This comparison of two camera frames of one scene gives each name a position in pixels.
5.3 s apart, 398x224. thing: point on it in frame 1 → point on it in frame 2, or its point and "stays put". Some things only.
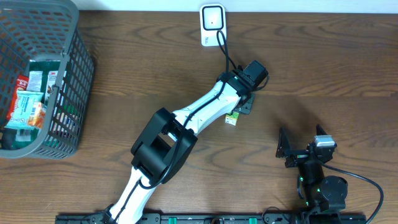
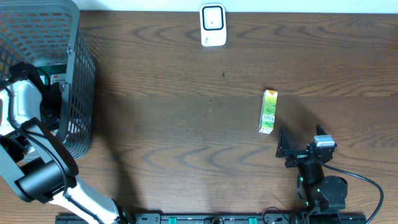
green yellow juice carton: x=232 y=119 → x=267 y=111
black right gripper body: x=298 y=157 stays put
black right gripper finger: x=319 y=130 stays put
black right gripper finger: x=283 y=144 stays put
